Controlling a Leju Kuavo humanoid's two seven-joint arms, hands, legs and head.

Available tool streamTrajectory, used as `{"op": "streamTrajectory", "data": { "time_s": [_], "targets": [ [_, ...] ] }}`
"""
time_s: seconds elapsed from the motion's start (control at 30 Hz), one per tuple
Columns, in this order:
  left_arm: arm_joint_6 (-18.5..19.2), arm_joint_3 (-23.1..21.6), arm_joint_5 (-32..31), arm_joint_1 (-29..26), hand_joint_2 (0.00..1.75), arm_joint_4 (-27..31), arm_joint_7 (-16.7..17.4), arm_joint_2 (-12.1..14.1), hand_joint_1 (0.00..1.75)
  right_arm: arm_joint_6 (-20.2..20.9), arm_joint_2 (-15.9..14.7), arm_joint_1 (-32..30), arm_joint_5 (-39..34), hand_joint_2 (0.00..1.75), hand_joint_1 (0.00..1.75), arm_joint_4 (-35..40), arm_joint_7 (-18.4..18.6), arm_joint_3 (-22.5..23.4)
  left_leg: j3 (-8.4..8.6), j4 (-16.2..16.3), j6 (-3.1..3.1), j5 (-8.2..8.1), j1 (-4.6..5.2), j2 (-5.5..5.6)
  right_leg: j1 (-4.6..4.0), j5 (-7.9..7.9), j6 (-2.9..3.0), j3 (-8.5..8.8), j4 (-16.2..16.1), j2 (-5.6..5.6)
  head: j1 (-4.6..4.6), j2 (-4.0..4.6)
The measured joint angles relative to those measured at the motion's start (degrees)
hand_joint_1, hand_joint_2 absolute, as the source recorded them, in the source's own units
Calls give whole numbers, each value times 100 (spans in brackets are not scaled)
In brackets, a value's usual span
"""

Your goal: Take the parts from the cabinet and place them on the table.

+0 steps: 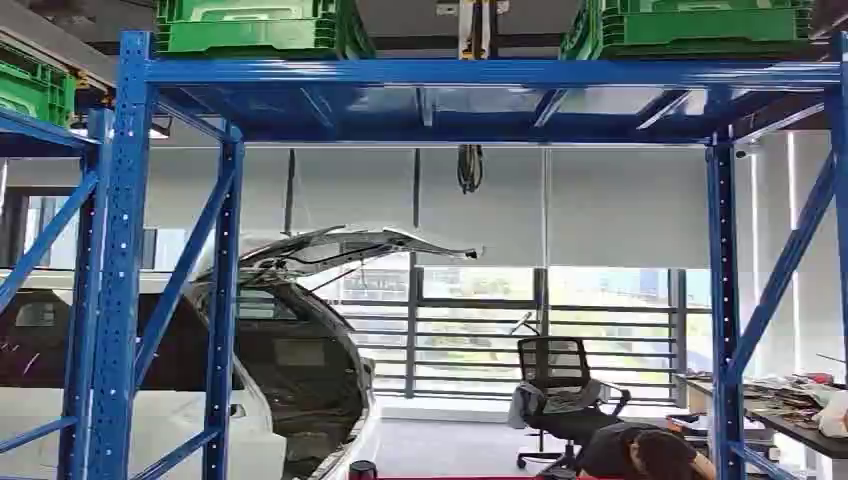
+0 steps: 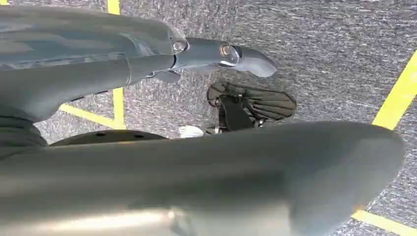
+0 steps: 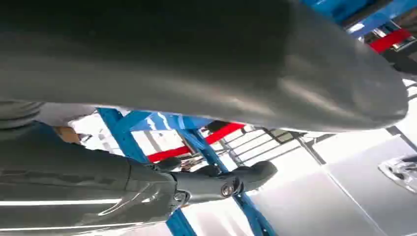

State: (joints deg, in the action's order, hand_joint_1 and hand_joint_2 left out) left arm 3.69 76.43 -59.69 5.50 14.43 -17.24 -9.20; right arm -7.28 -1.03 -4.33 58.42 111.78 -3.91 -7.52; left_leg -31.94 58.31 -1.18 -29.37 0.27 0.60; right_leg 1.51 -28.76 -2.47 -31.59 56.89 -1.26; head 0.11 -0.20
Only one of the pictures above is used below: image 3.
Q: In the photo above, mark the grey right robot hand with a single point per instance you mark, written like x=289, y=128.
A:
x=195, y=65

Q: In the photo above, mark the ribbed grey right robot arm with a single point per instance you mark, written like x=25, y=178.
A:
x=16, y=114

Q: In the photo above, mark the red barrier tape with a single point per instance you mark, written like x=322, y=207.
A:
x=195, y=145

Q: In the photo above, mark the grey metal railing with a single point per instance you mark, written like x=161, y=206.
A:
x=247, y=146

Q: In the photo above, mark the person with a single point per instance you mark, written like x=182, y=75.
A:
x=62, y=114

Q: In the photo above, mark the blue steel rack frame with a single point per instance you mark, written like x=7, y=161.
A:
x=335, y=8
x=120, y=136

